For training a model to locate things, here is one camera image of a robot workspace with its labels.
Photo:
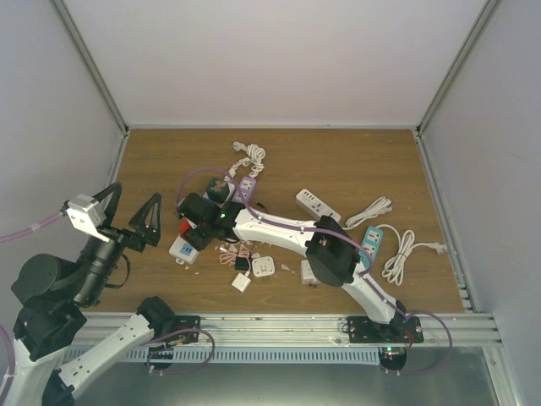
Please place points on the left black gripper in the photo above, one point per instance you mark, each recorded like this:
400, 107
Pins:
141, 238

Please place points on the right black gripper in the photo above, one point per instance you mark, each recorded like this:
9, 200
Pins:
199, 243

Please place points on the red cube socket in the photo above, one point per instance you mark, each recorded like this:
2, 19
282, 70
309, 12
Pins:
184, 226

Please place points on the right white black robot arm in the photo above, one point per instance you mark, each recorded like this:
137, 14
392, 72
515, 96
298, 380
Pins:
333, 256

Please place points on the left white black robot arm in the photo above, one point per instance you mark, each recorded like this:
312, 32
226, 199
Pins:
54, 292

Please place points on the white charger plug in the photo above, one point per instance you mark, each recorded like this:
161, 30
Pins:
241, 282

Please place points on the white multicolour power strip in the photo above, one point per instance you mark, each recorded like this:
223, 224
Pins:
183, 252

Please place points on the white square adapter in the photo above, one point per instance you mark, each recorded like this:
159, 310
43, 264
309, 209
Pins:
263, 267

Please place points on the purple power strip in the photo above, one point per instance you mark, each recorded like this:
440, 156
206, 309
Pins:
245, 189

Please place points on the white grey power strip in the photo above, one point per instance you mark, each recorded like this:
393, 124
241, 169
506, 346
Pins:
315, 206

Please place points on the white cube socket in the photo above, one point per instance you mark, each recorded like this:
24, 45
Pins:
307, 276

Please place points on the teal power strip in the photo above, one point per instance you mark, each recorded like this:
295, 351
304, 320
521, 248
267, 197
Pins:
372, 240

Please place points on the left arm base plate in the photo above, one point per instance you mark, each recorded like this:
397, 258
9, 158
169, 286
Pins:
181, 334

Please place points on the grey slotted cable duct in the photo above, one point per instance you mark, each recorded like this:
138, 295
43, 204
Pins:
231, 355

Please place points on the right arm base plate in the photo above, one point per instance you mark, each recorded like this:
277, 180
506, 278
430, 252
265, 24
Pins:
393, 341

